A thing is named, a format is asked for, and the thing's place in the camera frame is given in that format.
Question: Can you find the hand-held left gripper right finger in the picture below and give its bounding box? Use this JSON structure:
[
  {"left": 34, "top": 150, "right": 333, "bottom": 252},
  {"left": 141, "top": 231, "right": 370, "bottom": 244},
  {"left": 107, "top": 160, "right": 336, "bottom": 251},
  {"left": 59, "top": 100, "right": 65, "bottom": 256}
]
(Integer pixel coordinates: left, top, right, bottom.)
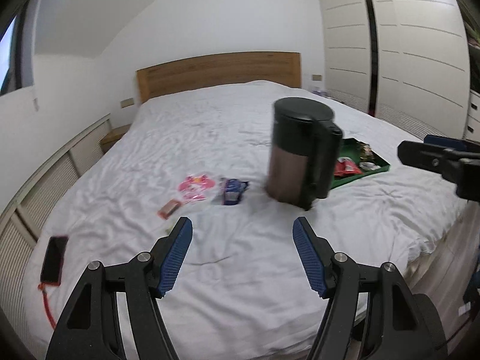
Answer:
[{"left": 292, "top": 217, "right": 449, "bottom": 360}]

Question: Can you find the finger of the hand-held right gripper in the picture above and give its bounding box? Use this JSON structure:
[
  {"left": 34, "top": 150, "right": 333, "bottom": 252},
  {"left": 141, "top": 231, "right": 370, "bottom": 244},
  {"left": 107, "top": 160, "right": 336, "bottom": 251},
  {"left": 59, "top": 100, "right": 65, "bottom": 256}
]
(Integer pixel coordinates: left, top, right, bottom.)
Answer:
[
  {"left": 424, "top": 134, "right": 480, "bottom": 151},
  {"left": 397, "top": 140, "right": 456, "bottom": 175}
]

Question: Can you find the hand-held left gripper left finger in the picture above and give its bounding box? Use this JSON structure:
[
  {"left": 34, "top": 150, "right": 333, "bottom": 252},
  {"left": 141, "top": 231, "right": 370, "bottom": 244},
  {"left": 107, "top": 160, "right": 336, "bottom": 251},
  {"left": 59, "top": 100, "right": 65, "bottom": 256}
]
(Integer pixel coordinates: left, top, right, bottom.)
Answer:
[{"left": 45, "top": 217, "right": 194, "bottom": 360}]

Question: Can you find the green tray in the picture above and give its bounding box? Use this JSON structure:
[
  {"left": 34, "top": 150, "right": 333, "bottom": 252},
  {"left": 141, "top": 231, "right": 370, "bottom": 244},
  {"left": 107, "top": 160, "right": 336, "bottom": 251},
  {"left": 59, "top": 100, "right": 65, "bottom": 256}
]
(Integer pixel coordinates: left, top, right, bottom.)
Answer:
[{"left": 330, "top": 137, "right": 391, "bottom": 190}]

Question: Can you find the small red-brown candy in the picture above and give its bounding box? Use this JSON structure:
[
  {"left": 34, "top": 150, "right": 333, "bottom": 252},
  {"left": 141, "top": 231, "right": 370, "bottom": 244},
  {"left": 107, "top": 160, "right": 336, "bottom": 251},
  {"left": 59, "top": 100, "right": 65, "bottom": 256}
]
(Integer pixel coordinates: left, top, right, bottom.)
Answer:
[{"left": 158, "top": 199, "right": 182, "bottom": 219}]

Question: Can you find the brown snack packet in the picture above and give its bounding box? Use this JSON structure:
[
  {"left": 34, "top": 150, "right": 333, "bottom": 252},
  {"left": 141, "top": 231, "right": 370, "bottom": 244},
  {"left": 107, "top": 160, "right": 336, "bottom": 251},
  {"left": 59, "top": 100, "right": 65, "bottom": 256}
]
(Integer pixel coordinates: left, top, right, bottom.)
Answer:
[{"left": 356, "top": 142, "right": 376, "bottom": 162}]

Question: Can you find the pink cartoon snack packet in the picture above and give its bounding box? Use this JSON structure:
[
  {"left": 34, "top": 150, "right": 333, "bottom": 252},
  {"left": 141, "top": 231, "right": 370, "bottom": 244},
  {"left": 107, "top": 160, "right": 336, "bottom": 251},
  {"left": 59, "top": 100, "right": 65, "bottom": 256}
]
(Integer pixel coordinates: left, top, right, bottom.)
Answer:
[{"left": 177, "top": 172, "right": 217, "bottom": 204}]

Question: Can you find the red and white sausage packet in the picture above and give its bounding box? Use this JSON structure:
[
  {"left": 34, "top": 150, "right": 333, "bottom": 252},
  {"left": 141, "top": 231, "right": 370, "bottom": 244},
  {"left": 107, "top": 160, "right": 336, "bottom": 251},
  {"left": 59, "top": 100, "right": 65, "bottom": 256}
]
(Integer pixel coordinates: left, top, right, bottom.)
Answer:
[{"left": 337, "top": 157, "right": 364, "bottom": 175}]

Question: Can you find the blue and white snack packet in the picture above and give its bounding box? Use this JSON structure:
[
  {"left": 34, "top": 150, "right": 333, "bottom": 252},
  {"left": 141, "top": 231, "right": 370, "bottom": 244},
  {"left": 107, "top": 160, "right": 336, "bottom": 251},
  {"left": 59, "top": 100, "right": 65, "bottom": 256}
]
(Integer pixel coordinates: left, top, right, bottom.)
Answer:
[{"left": 217, "top": 178, "right": 250, "bottom": 206}]

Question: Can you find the white drawer unit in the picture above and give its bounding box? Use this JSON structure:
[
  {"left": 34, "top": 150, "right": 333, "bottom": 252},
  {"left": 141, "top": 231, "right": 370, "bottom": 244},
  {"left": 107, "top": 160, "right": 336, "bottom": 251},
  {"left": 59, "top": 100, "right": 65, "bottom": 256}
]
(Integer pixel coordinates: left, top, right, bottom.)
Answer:
[{"left": 463, "top": 90, "right": 480, "bottom": 139}]

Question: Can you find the white bed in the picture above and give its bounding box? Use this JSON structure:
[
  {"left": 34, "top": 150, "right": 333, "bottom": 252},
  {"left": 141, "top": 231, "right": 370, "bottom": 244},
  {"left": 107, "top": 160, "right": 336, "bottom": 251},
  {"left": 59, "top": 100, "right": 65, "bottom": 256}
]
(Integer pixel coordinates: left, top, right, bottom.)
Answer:
[{"left": 22, "top": 80, "right": 469, "bottom": 360}]

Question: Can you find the black and brown electric kettle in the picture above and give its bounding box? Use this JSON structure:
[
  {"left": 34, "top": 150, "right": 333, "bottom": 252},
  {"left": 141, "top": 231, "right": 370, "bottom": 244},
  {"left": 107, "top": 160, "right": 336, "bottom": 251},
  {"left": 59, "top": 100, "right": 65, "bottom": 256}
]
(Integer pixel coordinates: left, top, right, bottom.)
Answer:
[{"left": 265, "top": 97, "right": 344, "bottom": 211}]

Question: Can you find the white wardrobe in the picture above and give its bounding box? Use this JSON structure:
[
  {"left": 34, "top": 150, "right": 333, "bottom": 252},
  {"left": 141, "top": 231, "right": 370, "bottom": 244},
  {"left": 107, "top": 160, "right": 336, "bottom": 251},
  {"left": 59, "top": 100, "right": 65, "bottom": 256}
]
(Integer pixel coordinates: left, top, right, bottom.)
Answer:
[{"left": 317, "top": 0, "right": 480, "bottom": 143}]

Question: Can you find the phone with red case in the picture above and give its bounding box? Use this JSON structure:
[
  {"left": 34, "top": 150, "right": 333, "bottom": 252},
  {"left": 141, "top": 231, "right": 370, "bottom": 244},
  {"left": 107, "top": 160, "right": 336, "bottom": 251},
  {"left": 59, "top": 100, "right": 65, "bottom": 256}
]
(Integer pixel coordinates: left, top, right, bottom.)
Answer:
[{"left": 39, "top": 235, "right": 70, "bottom": 286}]

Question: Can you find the wooden nightstand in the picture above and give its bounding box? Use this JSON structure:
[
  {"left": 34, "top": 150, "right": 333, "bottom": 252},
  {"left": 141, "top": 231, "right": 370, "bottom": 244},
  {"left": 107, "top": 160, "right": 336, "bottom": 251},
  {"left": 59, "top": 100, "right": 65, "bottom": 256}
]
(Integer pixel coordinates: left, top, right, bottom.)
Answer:
[{"left": 99, "top": 124, "right": 132, "bottom": 154}]

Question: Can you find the wooden headboard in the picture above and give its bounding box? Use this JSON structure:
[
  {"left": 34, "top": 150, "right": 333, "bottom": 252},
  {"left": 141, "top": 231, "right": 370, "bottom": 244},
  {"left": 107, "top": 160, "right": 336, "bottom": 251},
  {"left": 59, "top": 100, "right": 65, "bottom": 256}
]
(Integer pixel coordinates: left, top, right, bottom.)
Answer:
[{"left": 136, "top": 52, "right": 302, "bottom": 104}]

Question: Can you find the window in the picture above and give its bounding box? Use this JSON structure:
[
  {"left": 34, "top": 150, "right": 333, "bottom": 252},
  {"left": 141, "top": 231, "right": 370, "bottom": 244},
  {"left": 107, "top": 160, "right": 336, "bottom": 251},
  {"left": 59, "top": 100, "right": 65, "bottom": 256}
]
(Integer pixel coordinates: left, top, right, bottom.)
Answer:
[{"left": 0, "top": 7, "right": 27, "bottom": 96}]

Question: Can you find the orange cable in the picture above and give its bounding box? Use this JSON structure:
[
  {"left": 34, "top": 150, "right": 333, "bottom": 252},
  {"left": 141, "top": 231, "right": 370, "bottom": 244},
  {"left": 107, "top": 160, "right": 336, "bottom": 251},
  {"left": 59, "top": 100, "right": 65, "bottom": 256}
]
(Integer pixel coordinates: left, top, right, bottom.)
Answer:
[{"left": 37, "top": 284, "right": 57, "bottom": 329}]

